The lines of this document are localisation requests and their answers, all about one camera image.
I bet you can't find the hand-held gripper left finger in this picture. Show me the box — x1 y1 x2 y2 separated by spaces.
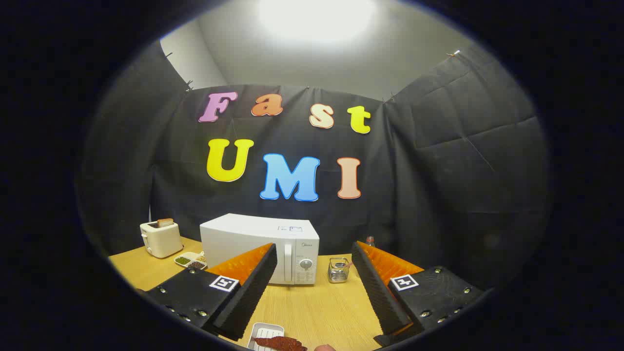
145 243 278 342

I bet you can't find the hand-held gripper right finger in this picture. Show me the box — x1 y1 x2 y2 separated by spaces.
351 240 486 348

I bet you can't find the white toaster oven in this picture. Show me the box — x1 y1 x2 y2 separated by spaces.
200 213 320 286

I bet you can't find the dark red meat slice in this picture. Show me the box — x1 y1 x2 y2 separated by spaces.
253 335 309 351

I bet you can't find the cream white toaster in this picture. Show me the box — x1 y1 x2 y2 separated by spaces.
140 220 184 259

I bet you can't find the small white tray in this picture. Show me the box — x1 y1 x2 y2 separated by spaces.
247 322 285 351

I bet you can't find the white divided dish with beans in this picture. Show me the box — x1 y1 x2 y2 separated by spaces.
174 251 208 270

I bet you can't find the black backdrop cloth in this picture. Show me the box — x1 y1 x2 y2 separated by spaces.
78 39 551 293

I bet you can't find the metal wire holder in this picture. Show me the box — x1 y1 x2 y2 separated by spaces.
328 257 352 284

